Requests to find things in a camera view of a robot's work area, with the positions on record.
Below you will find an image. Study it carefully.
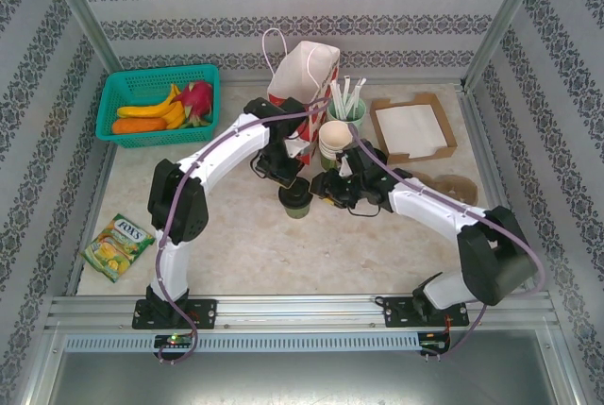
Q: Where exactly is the red white paper gift bag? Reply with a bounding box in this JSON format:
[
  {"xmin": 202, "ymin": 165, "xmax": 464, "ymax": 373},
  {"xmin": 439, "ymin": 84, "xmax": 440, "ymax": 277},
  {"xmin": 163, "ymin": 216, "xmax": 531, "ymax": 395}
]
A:
[{"xmin": 261, "ymin": 26, "xmax": 342, "ymax": 168}]

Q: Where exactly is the green paper coffee cup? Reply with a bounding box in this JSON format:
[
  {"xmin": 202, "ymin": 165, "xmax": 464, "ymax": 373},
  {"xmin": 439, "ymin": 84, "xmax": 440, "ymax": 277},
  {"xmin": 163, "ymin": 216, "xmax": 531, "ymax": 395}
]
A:
[{"xmin": 277, "ymin": 186, "xmax": 315, "ymax": 221}]

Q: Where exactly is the brown cardboard tray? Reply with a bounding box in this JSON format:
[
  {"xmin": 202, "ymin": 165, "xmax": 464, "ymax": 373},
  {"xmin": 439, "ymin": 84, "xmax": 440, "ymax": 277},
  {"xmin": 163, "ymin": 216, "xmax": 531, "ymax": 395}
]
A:
[{"xmin": 369, "ymin": 92, "xmax": 458, "ymax": 166}]

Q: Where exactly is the green paper cup stack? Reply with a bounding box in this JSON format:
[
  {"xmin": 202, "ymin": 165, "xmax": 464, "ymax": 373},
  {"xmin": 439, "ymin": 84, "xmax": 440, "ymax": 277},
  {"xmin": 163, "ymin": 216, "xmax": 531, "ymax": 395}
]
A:
[{"xmin": 318, "ymin": 120, "xmax": 354, "ymax": 161}]

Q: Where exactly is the mint green straw holder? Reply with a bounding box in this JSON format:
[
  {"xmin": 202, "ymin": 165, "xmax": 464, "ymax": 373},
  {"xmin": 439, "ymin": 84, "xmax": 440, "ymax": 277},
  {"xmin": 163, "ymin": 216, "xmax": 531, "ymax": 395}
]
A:
[{"xmin": 327, "ymin": 93, "xmax": 367, "ymax": 127}]

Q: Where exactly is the white napkin stack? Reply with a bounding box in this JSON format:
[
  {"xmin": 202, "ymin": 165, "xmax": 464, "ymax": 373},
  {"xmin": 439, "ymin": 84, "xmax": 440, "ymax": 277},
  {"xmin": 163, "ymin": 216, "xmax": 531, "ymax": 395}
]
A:
[{"xmin": 376, "ymin": 103, "xmax": 447, "ymax": 160}]

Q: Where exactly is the pink dragon fruit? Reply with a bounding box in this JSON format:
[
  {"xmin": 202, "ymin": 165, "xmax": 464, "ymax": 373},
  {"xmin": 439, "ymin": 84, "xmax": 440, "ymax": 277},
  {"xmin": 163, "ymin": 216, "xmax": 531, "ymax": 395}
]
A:
[{"xmin": 170, "ymin": 79, "xmax": 215, "ymax": 129}]

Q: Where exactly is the yellow banana bunch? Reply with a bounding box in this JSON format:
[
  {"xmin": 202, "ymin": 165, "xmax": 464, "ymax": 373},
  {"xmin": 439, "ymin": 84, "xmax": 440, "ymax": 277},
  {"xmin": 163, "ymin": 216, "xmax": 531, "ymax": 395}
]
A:
[{"xmin": 116, "ymin": 83, "xmax": 188, "ymax": 130}]

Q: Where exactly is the orange carrot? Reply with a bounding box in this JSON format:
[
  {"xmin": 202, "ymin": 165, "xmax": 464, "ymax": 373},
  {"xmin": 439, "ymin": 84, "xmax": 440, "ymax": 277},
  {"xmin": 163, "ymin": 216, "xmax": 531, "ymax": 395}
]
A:
[{"xmin": 111, "ymin": 116, "xmax": 169, "ymax": 135}]

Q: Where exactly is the teal plastic basket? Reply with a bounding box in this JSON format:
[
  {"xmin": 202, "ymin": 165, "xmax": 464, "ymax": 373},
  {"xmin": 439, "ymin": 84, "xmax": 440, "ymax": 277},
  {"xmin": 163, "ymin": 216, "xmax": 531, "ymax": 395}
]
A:
[{"xmin": 94, "ymin": 63, "xmax": 222, "ymax": 149}]

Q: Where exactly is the small controller board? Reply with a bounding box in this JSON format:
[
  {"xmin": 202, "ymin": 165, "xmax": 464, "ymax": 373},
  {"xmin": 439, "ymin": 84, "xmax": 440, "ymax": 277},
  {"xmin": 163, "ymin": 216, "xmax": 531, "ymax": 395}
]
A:
[
  {"xmin": 420, "ymin": 331, "xmax": 452, "ymax": 355},
  {"xmin": 154, "ymin": 333, "xmax": 195, "ymax": 349}
]

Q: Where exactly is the green candy bag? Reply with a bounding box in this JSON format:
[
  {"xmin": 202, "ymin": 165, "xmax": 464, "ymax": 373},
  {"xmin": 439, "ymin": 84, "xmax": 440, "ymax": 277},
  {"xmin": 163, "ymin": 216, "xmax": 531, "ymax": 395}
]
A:
[{"xmin": 80, "ymin": 213, "xmax": 157, "ymax": 284}]

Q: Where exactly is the grey metal panel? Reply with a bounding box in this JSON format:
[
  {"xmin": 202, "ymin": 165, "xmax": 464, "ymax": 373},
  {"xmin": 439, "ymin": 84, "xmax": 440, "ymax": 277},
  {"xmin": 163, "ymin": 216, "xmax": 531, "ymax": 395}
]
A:
[{"xmin": 27, "ymin": 352, "xmax": 582, "ymax": 405}]

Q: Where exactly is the black right camera cable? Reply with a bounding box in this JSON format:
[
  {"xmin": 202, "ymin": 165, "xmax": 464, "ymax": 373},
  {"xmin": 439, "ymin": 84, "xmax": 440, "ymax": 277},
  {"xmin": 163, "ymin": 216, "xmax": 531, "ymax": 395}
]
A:
[{"xmin": 346, "ymin": 200, "xmax": 384, "ymax": 218}]

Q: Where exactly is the black camera cable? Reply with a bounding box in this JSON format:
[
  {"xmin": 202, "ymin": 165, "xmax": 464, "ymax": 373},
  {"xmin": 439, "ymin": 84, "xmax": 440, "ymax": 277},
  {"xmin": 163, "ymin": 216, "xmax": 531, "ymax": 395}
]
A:
[
  {"xmin": 248, "ymin": 153, "xmax": 268, "ymax": 180},
  {"xmin": 346, "ymin": 200, "xmax": 384, "ymax": 218}
]

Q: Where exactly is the black left camera cable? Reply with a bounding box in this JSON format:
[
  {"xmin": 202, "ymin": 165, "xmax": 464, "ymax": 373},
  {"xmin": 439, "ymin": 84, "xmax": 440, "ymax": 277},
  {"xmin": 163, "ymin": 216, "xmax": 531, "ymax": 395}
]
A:
[{"xmin": 248, "ymin": 153, "xmax": 268, "ymax": 180}]

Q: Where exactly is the aluminium side rail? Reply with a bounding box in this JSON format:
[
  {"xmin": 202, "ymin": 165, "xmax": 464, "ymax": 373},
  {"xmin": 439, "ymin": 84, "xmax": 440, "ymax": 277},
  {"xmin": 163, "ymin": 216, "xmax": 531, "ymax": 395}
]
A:
[
  {"xmin": 64, "ymin": 140, "xmax": 119, "ymax": 296},
  {"xmin": 455, "ymin": 81, "xmax": 556, "ymax": 300}
]

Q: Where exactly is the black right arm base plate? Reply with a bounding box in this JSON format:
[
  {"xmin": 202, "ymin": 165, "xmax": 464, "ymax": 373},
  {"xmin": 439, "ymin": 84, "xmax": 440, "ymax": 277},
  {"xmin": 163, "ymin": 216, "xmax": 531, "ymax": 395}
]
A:
[{"xmin": 381, "ymin": 295, "xmax": 470, "ymax": 329}]

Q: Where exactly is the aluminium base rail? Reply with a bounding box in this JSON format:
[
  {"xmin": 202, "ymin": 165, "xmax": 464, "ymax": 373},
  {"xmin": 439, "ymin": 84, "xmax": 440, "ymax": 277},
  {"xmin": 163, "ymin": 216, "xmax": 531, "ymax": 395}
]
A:
[{"xmin": 44, "ymin": 294, "xmax": 561, "ymax": 331}]

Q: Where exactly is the slotted grey cable duct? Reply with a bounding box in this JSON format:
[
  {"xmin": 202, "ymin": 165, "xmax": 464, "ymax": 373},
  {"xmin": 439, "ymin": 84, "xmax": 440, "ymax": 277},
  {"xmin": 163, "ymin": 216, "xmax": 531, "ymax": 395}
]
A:
[{"xmin": 63, "ymin": 332, "xmax": 421, "ymax": 354}]

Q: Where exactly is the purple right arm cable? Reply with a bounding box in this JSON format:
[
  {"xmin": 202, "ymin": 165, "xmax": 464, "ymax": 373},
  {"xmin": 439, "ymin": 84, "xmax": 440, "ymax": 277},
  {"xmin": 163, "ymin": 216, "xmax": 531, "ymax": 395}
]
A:
[{"xmin": 348, "ymin": 124, "xmax": 547, "ymax": 360}]

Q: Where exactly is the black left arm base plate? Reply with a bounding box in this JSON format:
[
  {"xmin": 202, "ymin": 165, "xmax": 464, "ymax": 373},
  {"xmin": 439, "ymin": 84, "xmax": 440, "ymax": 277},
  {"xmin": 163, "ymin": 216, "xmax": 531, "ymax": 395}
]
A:
[{"xmin": 131, "ymin": 298, "xmax": 219, "ymax": 330}]

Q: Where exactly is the aluminium frame post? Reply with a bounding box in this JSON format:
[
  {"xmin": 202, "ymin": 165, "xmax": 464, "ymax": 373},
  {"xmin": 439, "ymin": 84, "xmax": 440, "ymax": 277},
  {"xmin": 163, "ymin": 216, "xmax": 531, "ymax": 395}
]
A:
[
  {"xmin": 460, "ymin": 0, "xmax": 551, "ymax": 91},
  {"xmin": 40, "ymin": 0, "xmax": 122, "ymax": 81}
]

